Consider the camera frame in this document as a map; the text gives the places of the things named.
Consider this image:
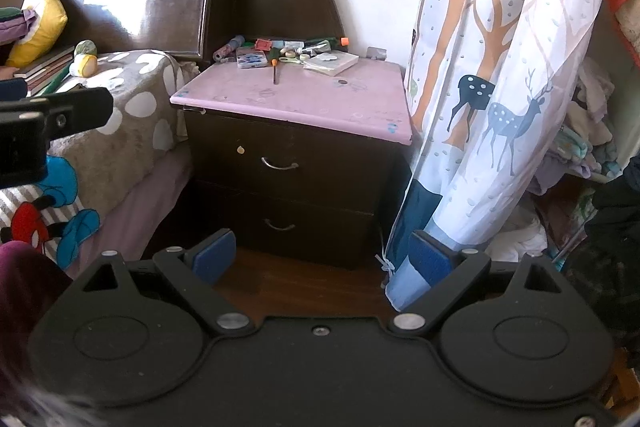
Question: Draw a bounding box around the deer print wardrobe cover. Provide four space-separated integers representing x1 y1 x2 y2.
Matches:
384 0 607 313

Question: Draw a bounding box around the purple folded cloth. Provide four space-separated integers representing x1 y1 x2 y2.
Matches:
0 7 39 48

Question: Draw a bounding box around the person's maroon pant leg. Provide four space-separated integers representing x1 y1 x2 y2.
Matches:
0 241 76 408

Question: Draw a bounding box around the white cloth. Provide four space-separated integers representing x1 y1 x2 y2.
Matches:
486 201 549 264

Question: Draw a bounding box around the dark wooden nightstand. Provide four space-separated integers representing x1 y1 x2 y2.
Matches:
170 52 416 271

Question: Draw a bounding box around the pink nightstand cover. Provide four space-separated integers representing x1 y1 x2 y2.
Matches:
170 52 415 146

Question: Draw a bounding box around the stack of books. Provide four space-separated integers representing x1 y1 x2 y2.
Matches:
12 44 76 98

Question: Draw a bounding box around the floral printed flat case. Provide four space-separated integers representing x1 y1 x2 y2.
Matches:
235 47 269 70

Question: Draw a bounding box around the plain dark drawer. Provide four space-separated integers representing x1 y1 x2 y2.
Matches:
192 181 379 269

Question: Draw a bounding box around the cartoon printed bed sheet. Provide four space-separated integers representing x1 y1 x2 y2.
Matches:
0 154 103 268

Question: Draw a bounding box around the grey white-spotted blanket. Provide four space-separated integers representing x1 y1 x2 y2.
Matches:
37 49 201 228

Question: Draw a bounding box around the green marker with orange cap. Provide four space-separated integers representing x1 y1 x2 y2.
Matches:
305 36 349 49

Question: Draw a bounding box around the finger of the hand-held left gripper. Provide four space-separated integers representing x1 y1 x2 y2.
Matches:
0 88 114 140

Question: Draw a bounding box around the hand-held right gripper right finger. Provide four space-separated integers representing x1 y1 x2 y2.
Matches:
389 231 568 336

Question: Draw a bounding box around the black cloth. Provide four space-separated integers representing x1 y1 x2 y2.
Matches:
564 157 640 349

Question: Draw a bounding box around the white cable tie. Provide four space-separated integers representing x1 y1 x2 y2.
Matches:
375 252 397 289

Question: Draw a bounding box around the pile of pale clothes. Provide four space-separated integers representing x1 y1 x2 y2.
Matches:
530 57 632 198

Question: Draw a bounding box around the white paper pack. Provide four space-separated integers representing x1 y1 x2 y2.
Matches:
302 49 360 76

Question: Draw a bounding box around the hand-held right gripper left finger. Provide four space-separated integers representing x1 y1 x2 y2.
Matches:
80 229 255 338

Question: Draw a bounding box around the yellow pillow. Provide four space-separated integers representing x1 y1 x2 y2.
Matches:
5 0 68 68

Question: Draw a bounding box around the purple bed sheet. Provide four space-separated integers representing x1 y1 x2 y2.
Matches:
65 142 196 280

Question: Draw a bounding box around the drawer with round sticker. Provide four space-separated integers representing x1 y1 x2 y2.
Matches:
187 112 401 214

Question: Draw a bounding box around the patterned rolled tube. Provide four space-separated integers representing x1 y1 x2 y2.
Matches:
213 35 246 62

